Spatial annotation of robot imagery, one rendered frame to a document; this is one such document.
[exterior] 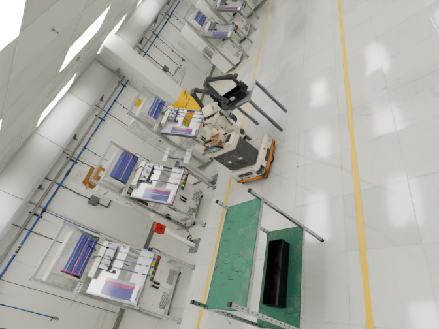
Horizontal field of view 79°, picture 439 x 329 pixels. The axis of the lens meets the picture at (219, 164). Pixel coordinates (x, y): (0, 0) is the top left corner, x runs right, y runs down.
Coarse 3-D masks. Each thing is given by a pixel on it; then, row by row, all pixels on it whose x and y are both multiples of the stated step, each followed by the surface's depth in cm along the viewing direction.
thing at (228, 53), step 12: (192, 24) 709; (204, 24) 731; (216, 24) 751; (228, 24) 746; (192, 36) 725; (204, 36) 717; (216, 36) 711; (228, 36) 707; (216, 48) 736; (228, 48) 738; (240, 48) 722; (216, 60) 769; (228, 60) 756
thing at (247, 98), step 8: (256, 80) 413; (248, 88) 413; (264, 88) 421; (248, 96) 398; (272, 96) 430; (232, 104) 428; (240, 104) 404; (256, 104) 400; (280, 104) 439; (264, 112) 407; (272, 120) 416; (280, 128) 425; (248, 136) 472
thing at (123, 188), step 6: (108, 150) 436; (120, 150) 459; (126, 150) 455; (102, 156) 427; (138, 156) 460; (96, 168) 413; (186, 168) 466; (108, 180) 423; (114, 180) 419; (198, 180) 489; (120, 186) 431; (120, 192) 428; (126, 192) 429; (174, 210) 426
